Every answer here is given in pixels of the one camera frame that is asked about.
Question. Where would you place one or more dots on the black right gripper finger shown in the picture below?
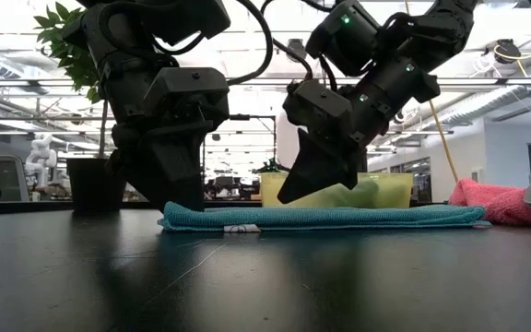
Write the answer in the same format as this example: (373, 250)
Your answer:
(309, 170)
(350, 166)

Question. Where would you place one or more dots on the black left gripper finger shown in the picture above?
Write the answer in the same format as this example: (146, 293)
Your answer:
(132, 161)
(178, 170)

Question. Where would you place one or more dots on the lime green microfiber towel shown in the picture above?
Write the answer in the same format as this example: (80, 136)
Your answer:
(362, 193)

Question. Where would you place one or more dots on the yellow plastic bin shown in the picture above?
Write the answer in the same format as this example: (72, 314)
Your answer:
(390, 189)

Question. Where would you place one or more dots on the teal terry towel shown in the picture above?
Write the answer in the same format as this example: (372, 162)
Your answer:
(339, 216)

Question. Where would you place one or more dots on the pink microfiber towel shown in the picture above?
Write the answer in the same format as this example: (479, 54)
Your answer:
(491, 203)

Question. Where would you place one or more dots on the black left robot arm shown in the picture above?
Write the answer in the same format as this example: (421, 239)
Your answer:
(132, 27)

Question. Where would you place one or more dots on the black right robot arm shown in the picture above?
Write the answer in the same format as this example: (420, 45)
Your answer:
(408, 27)

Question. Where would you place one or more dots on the green potted plant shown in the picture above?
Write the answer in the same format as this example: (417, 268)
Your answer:
(69, 50)

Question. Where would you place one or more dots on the white humanoid robot figure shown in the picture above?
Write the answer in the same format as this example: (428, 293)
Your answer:
(39, 159)

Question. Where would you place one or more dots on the grey mesh chair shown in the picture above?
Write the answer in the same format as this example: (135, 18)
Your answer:
(7, 177)

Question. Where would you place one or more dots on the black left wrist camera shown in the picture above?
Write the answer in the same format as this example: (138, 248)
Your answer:
(187, 99)

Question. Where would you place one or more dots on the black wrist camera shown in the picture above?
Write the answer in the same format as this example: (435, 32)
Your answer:
(321, 108)
(187, 99)

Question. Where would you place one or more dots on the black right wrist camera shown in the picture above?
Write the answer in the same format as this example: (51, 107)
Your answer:
(321, 108)

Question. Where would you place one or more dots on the black metal frame rig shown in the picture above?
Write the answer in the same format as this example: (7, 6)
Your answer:
(256, 117)

